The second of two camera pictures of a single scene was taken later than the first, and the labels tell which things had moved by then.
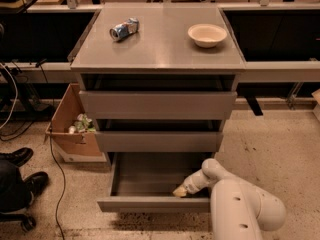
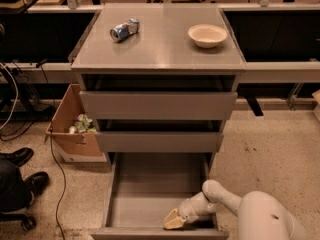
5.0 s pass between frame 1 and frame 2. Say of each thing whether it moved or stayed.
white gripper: moved
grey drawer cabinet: stayed
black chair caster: stayed
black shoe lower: stayed
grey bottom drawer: moved
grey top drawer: stayed
